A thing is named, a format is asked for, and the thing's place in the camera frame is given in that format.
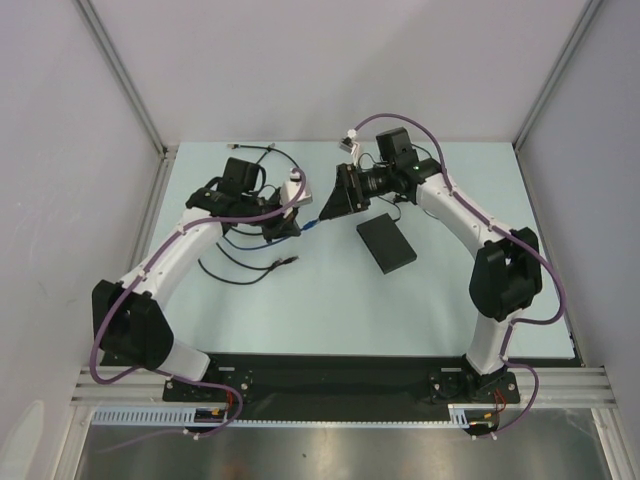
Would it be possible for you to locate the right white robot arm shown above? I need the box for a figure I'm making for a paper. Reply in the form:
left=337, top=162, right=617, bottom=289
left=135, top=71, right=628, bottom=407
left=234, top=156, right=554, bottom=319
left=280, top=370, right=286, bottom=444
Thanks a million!
left=319, top=127, right=542, bottom=402

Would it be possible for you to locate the black power adapter cable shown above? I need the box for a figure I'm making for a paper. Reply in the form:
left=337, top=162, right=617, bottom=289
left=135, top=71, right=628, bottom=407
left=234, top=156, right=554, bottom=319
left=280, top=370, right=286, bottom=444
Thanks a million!
left=359, top=149, right=436, bottom=224

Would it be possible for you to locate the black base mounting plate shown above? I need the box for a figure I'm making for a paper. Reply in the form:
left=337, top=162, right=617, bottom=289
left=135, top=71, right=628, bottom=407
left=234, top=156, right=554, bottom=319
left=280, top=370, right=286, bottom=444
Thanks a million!
left=99, top=349, right=586, bottom=424

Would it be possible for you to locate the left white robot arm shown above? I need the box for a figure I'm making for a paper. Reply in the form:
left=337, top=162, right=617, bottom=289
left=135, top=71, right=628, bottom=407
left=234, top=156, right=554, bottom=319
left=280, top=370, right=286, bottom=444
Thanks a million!
left=89, top=157, right=312, bottom=400

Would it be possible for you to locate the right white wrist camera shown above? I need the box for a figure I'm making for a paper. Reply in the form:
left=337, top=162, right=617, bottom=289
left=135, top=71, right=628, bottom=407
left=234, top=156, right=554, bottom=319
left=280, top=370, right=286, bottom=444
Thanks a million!
left=338, top=129, right=361, bottom=163

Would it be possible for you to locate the blue ethernet cable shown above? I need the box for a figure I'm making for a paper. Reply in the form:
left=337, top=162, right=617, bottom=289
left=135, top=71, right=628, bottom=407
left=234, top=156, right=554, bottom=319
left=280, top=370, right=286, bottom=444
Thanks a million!
left=219, top=219, right=320, bottom=251

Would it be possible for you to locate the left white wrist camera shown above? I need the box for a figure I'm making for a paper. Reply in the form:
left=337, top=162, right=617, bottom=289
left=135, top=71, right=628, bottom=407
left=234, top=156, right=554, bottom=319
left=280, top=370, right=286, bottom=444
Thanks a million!
left=280, top=168, right=313, bottom=207

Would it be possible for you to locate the aluminium frame rail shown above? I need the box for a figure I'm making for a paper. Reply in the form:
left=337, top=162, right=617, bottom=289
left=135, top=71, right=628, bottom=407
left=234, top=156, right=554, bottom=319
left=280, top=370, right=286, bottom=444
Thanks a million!
left=71, top=367, right=616, bottom=408

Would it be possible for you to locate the black network switch box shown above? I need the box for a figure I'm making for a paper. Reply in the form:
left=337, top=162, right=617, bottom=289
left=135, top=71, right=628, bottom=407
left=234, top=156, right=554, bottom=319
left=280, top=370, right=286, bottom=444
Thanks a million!
left=356, top=214, right=417, bottom=274

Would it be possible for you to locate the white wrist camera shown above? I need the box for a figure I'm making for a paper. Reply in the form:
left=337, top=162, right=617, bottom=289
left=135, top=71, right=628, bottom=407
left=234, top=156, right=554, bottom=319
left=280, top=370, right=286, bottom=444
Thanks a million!
left=280, top=168, right=313, bottom=207
left=338, top=129, right=361, bottom=163

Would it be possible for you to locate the white slotted cable duct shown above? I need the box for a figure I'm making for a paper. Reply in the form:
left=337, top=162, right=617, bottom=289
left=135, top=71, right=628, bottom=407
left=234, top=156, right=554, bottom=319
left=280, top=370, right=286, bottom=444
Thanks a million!
left=92, top=406, right=228, bottom=427

